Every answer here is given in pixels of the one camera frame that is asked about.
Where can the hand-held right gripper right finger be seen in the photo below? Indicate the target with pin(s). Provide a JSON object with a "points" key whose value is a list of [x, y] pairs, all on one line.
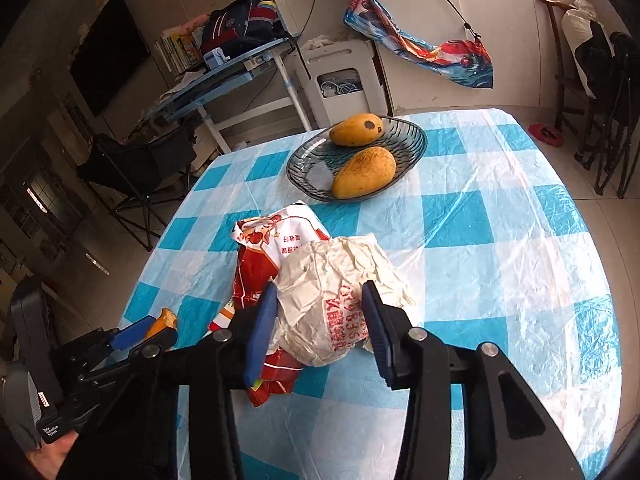
{"points": [[382, 340]]}

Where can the red slipper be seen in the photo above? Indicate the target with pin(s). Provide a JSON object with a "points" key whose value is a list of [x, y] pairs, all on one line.
{"points": [[545, 132]]}

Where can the person's left hand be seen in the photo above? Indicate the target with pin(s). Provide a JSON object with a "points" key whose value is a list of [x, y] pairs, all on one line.
{"points": [[52, 457]]}

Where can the red snack wrapper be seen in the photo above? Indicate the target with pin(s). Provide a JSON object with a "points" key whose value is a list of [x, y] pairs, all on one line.
{"points": [[255, 260]]}

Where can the dark glass fruit bowl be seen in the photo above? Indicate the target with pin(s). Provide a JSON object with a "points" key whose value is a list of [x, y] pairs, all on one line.
{"points": [[310, 167]]}

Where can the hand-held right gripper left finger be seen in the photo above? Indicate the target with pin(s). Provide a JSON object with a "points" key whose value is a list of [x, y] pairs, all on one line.
{"points": [[260, 340]]}

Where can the black folding camp chair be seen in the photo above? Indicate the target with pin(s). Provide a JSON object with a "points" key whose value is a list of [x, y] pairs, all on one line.
{"points": [[140, 160]]}

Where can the row of books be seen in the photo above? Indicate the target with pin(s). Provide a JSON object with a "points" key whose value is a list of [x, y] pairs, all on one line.
{"points": [[175, 50]]}

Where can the black flat television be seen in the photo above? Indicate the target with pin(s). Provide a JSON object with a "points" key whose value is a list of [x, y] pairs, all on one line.
{"points": [[107, 55]]}

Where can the small blue desk device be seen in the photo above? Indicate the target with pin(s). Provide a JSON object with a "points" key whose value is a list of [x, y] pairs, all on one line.
{"points": [[216, 57]]}

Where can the dark wooden chair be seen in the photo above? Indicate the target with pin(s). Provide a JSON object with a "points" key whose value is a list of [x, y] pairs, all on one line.
{"points": [[555, 35]]}

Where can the folded black chairs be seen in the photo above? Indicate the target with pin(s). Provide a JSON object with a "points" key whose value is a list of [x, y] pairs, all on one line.
{"points": [[620, 85]]}

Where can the white sack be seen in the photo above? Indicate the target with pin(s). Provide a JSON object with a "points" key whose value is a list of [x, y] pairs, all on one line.
{"points": [[580, 20]]}

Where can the blue white checked tablecloth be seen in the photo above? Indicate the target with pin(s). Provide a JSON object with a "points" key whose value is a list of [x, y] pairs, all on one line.
{"points": [[475, 240]]}

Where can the orange carrot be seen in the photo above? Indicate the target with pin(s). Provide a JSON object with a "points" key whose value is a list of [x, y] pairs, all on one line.
{"points": [[162, 321]]}

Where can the blue study desk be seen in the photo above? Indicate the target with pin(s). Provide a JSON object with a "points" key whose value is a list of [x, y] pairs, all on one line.
{"points": [[220, 77]]}

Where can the white cabinet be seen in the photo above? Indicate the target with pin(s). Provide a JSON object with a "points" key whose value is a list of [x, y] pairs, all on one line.
{"points": [[510, 35]]}

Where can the dark striped backpack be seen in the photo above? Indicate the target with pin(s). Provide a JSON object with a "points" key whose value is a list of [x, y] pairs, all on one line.
{"points": [[240, 20]]}

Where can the spotted yellow mango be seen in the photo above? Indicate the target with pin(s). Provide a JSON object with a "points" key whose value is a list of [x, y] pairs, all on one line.
{"points": [[352, 132]]}

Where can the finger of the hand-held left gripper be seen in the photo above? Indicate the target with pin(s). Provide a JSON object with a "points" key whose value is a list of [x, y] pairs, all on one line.
{"points": [[132, 332], [170, 338]]}

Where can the plain yellow mango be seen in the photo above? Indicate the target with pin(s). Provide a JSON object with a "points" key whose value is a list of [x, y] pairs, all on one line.
{"points": [[365, 172]]}

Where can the white plastic stool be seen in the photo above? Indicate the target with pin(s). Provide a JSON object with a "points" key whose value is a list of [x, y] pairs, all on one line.
{"points": [[350, 105]]}

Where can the pink cloth item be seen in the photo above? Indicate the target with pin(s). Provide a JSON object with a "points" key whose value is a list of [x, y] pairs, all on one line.
{"points": [[192, 24]]}

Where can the colourful printed hanging bag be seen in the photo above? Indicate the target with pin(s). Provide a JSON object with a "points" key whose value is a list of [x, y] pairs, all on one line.
{"points": [[450, 57]]}

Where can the white paper bag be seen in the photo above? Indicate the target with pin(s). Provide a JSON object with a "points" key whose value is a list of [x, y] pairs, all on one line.
{"points": [[330, 285]]}

